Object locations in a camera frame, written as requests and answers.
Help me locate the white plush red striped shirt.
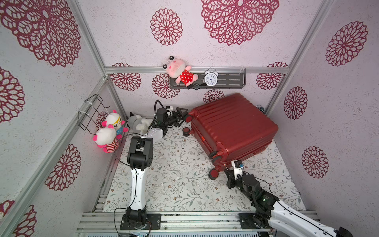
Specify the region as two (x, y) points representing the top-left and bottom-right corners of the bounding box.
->
(92, 127), (119, 153)

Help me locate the black wire wall basket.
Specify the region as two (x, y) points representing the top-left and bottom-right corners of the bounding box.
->
(77, 93), (109, 135)

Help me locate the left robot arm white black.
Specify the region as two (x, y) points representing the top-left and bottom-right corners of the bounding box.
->
(116, 107), (191, 230)

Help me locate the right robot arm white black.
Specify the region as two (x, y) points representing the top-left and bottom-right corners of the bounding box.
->
(224, 169), (352, 237)

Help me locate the dark grey wall shelf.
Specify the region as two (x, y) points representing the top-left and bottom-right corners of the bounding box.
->
(169, 69), (246, 90)

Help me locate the dark teal small alarm clock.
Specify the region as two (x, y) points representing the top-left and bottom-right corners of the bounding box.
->
(256, 105), (265, 114)

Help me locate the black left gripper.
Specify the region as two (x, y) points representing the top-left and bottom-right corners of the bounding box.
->
(166, 107), (189, 127)

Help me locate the grey white plush dog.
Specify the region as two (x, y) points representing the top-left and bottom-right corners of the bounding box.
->
(127, 112), (153, 135)

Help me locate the floral patterned table mat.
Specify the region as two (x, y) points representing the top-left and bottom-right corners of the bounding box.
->
(103, 118), (307, 212)

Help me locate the red hard-shell suitcase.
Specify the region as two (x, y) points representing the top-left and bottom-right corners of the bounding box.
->
(183, 93), (278, 180)

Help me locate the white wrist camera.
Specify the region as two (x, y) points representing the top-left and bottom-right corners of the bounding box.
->
(232, 160), (244, 180)
(166, 105), (174, 116)

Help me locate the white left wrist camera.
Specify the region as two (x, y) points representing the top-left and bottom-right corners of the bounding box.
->
(166, 105), (174, 116)

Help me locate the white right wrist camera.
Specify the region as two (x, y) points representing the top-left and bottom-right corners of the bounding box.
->
(232, 160), (244, 180)

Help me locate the white plush with yellow glasses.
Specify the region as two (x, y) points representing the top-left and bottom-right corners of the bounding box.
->
(101, 110), (129, 135)

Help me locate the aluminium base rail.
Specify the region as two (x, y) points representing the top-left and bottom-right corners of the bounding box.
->
(75, 211), (322, 237)

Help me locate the pink frog plush toy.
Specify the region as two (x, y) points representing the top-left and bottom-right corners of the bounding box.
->
(163, 56), (198, 89)

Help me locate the white twin-bell alarm clock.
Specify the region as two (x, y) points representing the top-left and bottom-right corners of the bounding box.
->
(203, 68), (219, 87)

